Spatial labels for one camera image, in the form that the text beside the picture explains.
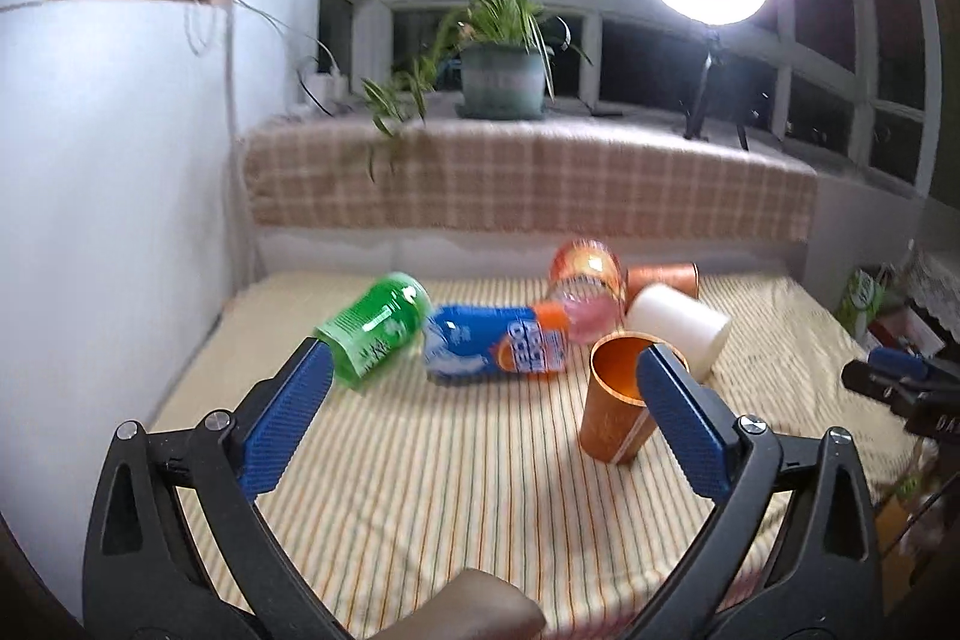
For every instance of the white cup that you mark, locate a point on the white cup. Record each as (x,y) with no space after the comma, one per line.
(679,321)

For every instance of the white window frame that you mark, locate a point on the white window frame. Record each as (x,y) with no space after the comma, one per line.
(600,3)

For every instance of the white lace cloth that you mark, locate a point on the white lace cloth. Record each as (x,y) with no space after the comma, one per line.
(934,287)

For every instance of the green plant pot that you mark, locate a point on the green plant pot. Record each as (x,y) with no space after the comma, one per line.
(501,78)

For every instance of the brown chair back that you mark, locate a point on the brown chair back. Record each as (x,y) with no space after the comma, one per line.
(465,610)

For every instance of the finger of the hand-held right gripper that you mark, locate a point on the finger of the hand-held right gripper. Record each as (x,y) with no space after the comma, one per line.
(900,364)

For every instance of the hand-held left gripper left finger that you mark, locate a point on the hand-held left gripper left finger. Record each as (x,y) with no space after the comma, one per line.
(281,422)

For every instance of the striped yellow mat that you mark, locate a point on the striped yellow mat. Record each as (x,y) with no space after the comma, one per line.
(465,475)

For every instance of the spider plant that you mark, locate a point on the spider plant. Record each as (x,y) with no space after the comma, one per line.
(480,14)

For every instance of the green and white box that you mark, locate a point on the green and white box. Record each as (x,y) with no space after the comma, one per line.
(862,302)

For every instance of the black tripod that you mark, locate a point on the black tripod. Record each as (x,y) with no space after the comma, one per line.
(705,85)

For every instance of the shiny orange cup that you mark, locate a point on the shiny orange cup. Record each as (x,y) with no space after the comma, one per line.
(611,411)

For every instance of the small orange cup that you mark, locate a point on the small orange cup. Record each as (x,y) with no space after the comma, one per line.
(667,278)

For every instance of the checked cloth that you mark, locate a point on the checked cloth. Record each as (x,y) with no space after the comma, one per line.
(525,183)

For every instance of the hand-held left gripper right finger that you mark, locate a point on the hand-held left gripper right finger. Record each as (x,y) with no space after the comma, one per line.
(686,426)

